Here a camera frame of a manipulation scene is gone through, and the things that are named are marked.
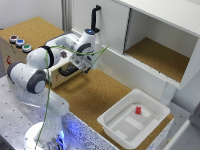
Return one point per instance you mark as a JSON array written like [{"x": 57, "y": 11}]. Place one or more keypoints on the wooden drawer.
[{"x": 63, "y": 80}]

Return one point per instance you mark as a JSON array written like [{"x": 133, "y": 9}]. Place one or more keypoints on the white plastic box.
[{"x": 133, "y": 128}]

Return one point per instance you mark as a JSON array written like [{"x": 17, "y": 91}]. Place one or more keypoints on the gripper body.
[{"x": 81, "y": 61}]

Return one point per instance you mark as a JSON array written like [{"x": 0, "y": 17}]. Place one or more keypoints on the blue button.
[{"x": 20, "y": 42}]

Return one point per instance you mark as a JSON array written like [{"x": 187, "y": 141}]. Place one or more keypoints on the white cabinet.
[{"x": 156, "y": 71}]

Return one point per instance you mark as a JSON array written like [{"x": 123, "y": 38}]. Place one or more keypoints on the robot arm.
[{"x": 33, "y": 71}]

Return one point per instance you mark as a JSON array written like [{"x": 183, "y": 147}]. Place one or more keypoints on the red button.
[{"x": 13, "y": 38}]

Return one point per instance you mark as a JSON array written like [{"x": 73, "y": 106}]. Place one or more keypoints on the pink block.
[{"x": 138, "y": 110}]

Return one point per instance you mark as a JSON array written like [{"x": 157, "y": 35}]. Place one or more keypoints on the white sliding door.
[{"x": 111, "y": 25}]

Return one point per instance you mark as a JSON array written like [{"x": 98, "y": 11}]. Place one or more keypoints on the green button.
[{"x": 26, "y": 47}]

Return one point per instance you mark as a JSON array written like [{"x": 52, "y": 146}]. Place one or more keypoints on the wooden drawer box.
[{"x": 31, "y": 30}]

